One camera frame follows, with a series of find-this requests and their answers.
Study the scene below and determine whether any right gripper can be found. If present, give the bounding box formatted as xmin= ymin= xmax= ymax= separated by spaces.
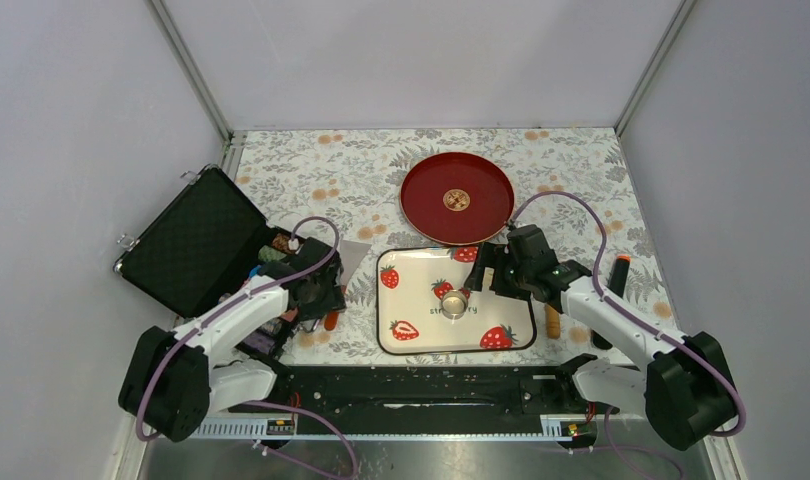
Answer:
xmin=463 ymin=241 xmax=533 ymax=302

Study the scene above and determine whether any metal ring cutter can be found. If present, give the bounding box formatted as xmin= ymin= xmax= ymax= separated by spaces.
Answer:
xmin=440 ymin=290 xmax=468 ymax=320

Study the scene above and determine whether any scraper with wooden handle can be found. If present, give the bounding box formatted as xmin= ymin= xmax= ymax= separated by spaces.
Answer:
xmin=323 ymin=240 xmax=371 ymax=331

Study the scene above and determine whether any strawberry print tray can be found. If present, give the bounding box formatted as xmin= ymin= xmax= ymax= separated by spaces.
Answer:
xmin=376 ymin=246 xmax=537 ymax=355

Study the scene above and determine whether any red round lacquer tray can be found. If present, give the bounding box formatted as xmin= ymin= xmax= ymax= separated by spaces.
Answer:
xmin=399 ymin=152 xmax=515 ymax=245

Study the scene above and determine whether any wooden dough roller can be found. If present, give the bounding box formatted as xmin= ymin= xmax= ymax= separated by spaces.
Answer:
xmin=544 ymin=304 xmax=562 ymax=340

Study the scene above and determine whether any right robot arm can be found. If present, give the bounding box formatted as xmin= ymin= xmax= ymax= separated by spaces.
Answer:
xmin=464 ymin=225 xmax=745 ymax=451

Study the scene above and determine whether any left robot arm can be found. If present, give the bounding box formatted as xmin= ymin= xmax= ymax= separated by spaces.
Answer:
xmin=117 ymin=238 xmax=342 ymax=442

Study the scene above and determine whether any black poker chip case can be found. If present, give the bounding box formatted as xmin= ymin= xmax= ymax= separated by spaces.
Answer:
xmin=114 ymin=167 xmax=308 ymax=357

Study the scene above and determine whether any floral tablecloth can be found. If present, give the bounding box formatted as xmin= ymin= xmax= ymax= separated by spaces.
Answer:
xmin=227 ymin=128 xmax=677 ymax=365

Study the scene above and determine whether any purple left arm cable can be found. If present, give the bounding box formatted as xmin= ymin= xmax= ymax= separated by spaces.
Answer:
xmin=134 ymin=215 xmax=341 ymax=444

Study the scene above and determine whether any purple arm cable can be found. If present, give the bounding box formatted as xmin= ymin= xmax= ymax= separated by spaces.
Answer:
xmin=507 ymin=190 xmax=749 ymax=439
xmin=134 ymin=215 xmax=341 ymax=444

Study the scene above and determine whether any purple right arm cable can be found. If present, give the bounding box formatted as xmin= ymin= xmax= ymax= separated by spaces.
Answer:
xmin=507 ymin=190 xmax=749 ymax=439

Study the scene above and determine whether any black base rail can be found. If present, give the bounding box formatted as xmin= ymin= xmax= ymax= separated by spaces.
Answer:
xmin=267 ymin=366 xmax=608 ymax=441

